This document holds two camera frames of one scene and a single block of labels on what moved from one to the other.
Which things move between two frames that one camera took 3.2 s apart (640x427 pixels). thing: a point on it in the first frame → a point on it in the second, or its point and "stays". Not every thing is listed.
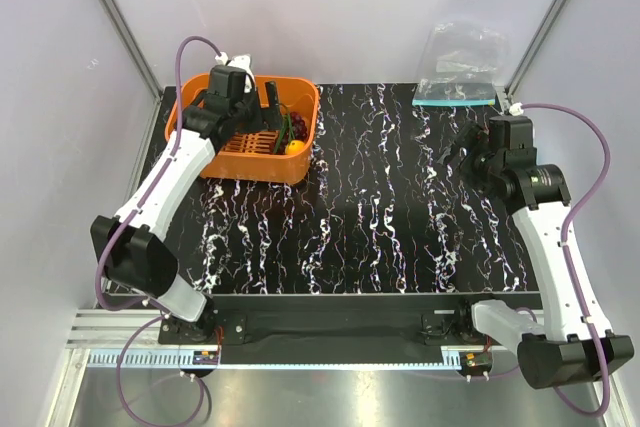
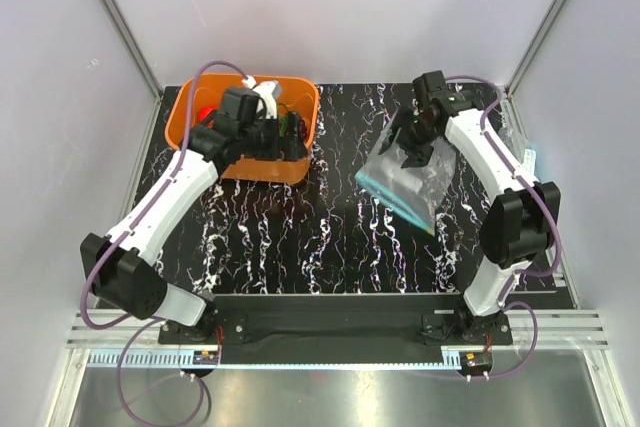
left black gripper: (266, 119) → (290, 148)
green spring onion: (285, 129) stays
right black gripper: (474, 142) → (419, 156)
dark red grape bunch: (299, 126) stays
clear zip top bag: (463, 64) → (416, 191)
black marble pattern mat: (381, 214) stays
